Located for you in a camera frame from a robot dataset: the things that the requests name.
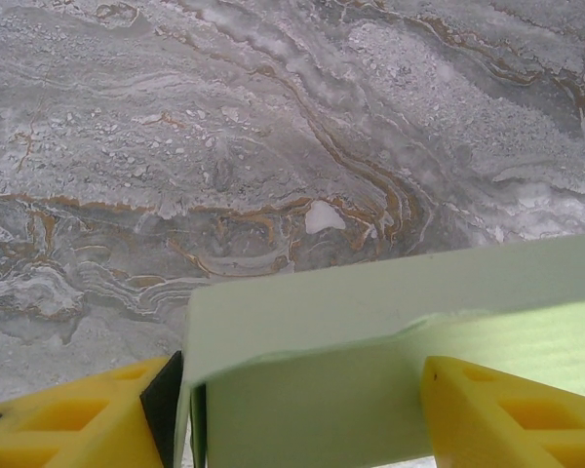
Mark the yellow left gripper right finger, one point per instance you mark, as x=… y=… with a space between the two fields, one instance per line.
x=497 y=424

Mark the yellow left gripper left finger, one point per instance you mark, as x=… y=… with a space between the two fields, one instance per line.
x=78 y=429

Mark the light green paper box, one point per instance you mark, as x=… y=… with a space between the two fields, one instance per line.
x=322 y=390

